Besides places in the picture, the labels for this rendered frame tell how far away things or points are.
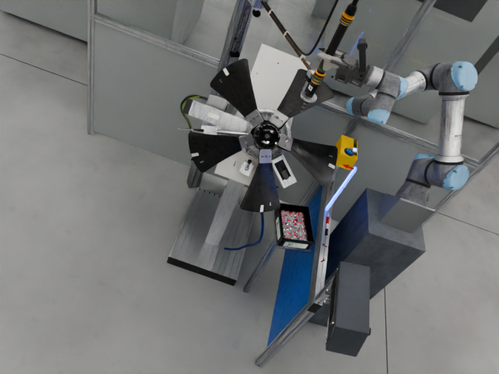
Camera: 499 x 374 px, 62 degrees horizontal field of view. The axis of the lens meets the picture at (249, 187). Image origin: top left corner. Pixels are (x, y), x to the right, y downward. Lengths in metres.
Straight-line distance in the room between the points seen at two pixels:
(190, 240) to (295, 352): 0.96
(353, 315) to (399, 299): 1.86
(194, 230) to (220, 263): 0.28
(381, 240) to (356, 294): 0.64
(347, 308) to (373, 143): 1.54
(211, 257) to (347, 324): 1.47
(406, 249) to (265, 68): 1.12
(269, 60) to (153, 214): 1.38
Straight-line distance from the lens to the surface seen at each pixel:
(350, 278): 1.53
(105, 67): 2.95
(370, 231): 2.05
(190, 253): 2.73
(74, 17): 4.21
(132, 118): 3.11
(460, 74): 1.90
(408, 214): 2.08
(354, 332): 1.45
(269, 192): 1.95
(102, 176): 3.13
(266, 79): 2.15
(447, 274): 3.74
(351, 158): 2.24
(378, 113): 1.67
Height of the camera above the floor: 2.40
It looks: 47 degrees down
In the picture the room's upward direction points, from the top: 24 degrees clockwise
